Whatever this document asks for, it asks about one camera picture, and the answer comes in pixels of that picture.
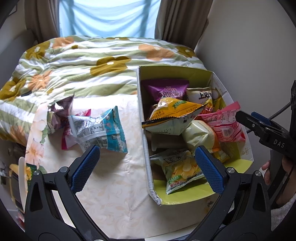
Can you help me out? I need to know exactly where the green cardboard box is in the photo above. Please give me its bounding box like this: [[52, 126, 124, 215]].
[[137, 66, 253, 206]]

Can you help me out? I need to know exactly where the yellow orange triangular bag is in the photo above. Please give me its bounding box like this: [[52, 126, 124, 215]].
[[142, 97, 205, 136]]

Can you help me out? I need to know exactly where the pink white small bag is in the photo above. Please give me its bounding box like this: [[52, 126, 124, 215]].
[[61, 109, 91, 150]]

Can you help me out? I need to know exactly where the green orange snack bag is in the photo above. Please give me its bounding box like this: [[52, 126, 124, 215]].
[[182, 120, 230, 163]]

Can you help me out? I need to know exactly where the silver teal snack bag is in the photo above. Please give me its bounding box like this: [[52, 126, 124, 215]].
[[68, 106, 128, 153]]

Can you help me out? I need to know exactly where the silver corn chip bag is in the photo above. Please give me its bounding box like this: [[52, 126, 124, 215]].
[[149, 149, 204, 195]]

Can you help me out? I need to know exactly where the black cable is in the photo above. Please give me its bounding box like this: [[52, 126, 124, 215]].
[[246, 101, 292, 135]]

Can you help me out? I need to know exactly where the left brown curtain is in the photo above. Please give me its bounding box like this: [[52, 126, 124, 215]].
[[24, 0, 60, 43]]

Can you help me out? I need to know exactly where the white orange cheese stick bag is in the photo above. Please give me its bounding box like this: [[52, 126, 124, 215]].
[[186, 87, 213, 114]]

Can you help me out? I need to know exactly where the floral striped duvet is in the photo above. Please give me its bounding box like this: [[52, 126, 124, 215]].
[[1, 35, 204, 145]]

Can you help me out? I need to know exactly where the brown curtain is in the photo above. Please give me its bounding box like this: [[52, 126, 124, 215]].
[[24, 0, 60, 43], [154, 0, 213, 50]]

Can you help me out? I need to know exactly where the pink snack bag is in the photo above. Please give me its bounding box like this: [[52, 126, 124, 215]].
[[196, 101, 246, 142]]

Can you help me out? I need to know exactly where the dark purple silver bag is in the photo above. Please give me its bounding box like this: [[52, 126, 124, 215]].
[[47, 94, 74, 134]]

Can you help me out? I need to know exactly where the purple chip bag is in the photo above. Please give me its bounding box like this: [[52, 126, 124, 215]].
[[141, 79, 189, 103]]

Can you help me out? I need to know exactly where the grey headboard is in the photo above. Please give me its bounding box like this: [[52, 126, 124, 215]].
[[1, 29, 36, 64]]

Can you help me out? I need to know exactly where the person right hand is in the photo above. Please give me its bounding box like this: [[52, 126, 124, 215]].
[[261, 160, 270, 186]]

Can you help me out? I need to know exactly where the right brown curtain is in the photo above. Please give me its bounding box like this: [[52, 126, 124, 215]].
[[154, 0, 213, 50]]

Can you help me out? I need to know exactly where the blue window cloth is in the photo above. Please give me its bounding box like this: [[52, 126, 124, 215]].
[[59, 0, 161, 38]]

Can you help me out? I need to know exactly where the dark green snack packet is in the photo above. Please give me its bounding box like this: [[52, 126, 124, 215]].
[[25, 163, 37, 185]]

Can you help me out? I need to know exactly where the white fuzzy sleeve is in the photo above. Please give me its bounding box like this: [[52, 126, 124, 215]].
[[271, 194, 296, 231]]

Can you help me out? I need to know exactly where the floral white tablecloth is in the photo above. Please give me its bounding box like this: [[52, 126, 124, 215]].
[[24, 94, 220, 240]]

